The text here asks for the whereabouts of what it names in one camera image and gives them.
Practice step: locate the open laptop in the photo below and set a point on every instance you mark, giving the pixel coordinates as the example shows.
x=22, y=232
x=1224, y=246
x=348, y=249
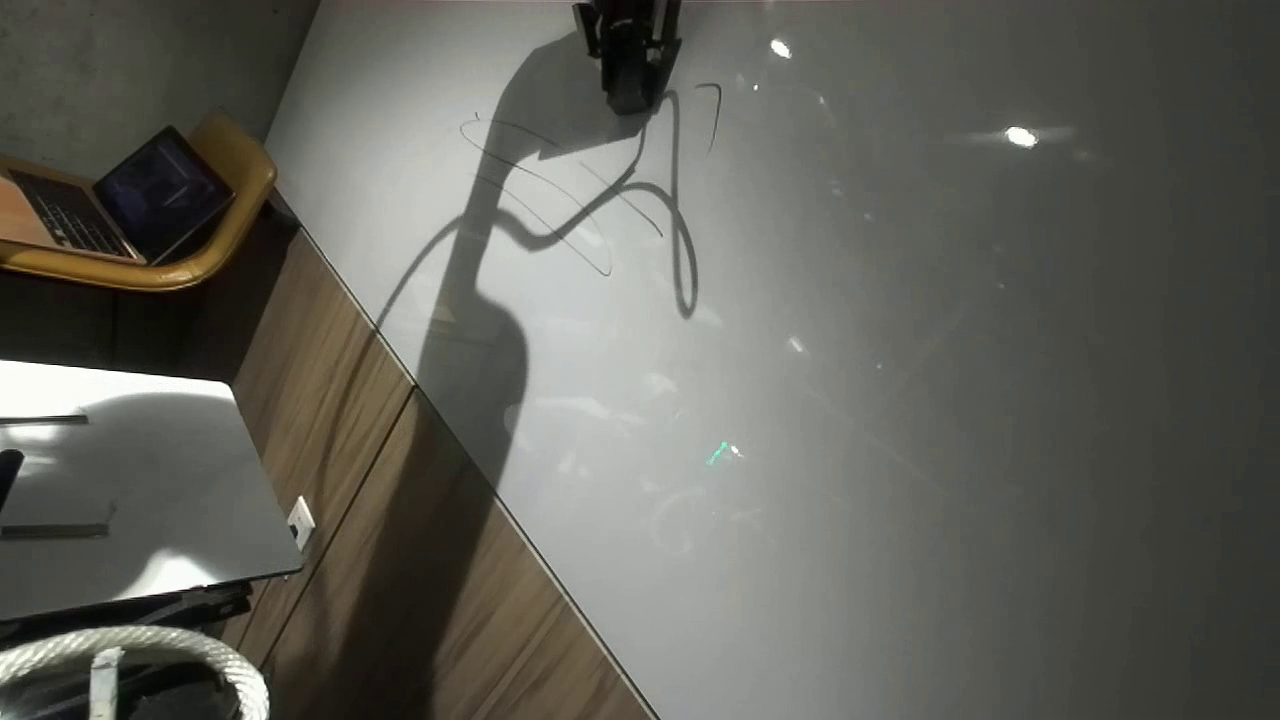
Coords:
x=144, y=203

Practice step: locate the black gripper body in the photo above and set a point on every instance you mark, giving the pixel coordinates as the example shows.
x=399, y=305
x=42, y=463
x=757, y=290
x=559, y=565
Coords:
x=624, y=27

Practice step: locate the large white whiteboard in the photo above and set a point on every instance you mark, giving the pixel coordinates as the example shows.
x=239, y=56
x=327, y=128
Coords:
x=867, y=401

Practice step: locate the white table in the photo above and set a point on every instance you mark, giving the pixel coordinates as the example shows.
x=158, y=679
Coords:
x=134, y=495

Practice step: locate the dark flat strip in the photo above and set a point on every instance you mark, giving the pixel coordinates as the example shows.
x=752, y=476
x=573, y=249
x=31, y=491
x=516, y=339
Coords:
x=42, y=416

